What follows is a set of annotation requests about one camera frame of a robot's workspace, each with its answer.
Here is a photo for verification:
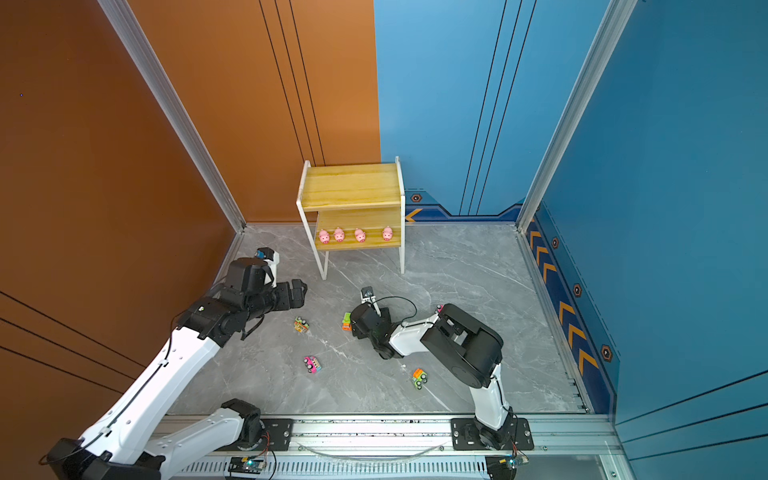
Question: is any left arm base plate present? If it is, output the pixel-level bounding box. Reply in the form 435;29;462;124
216;418;294;453

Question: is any yellow multicolour toy car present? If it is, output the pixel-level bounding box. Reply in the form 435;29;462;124
294;317;309;333

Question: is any green circuit board left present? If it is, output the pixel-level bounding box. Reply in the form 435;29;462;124
227;456;268;478

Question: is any aluminium corner post right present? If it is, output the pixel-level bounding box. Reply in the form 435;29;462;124
516;0;637;234

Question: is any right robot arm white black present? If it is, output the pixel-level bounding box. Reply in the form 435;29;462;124
350;302;517;450

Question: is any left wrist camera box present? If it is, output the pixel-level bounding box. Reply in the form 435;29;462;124
256;247;280;287

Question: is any circuit board right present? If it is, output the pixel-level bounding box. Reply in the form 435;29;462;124
485;452;529;480

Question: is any aluminium corner post left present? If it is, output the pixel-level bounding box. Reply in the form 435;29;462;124
98;0;247;234

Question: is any white frame wooden shelf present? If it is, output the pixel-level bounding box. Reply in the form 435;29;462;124
296;159;406;280

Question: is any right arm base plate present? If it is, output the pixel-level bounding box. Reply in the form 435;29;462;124
450;415;535;451

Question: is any orange green toy car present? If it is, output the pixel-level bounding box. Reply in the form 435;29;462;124
412;368;429;390

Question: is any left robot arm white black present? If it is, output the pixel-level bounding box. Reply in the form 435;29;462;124
38;248;308;479

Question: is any aluminium corner post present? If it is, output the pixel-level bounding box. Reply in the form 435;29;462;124
98;0;247;234
516;0;637;234

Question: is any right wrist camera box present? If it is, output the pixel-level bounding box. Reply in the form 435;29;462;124
361;286;381;316

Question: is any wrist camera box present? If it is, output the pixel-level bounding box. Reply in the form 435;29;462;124
361;286;381;316
256;247;280;287

